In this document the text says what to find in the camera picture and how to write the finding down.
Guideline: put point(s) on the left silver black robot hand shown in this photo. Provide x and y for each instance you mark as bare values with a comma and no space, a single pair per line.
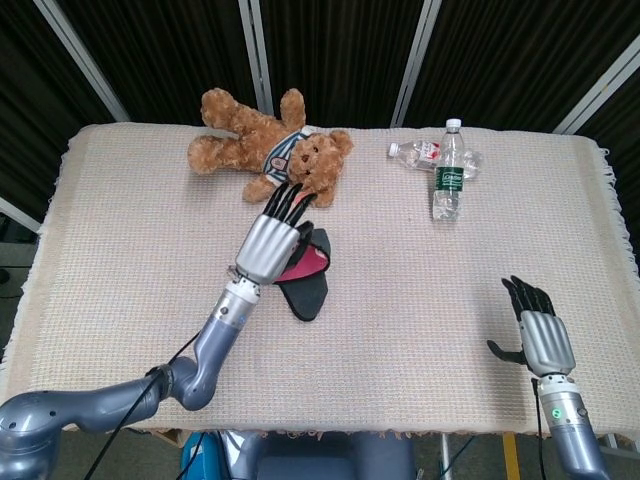
267,247

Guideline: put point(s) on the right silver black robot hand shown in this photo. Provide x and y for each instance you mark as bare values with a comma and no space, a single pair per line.
545,340

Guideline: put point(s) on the black and pink pouch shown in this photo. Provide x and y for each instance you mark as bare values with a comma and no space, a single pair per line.
307,295

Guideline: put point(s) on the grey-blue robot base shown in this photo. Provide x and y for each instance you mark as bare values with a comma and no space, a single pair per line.
335,457

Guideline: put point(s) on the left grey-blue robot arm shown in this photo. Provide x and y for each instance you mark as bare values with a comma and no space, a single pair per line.
210,345

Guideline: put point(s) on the brown teddy bear striped shirt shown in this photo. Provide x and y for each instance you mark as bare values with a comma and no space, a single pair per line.
240,142

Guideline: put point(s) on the beige woven tablecloth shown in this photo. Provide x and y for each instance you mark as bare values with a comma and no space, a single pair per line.
400,325

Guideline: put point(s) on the metal table leg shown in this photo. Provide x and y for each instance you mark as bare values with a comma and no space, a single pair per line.
444,457

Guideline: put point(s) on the clear bottle red label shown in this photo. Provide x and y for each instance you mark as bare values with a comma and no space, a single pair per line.
417,152

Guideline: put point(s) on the clear bottle green label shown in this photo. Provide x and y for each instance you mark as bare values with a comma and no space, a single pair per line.
448,180

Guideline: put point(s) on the blue plastic object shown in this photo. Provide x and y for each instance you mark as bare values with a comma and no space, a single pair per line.
197,457

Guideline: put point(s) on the silver partition frame post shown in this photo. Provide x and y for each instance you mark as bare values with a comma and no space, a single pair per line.
82,60
415,62
597,92
19,214
256,55

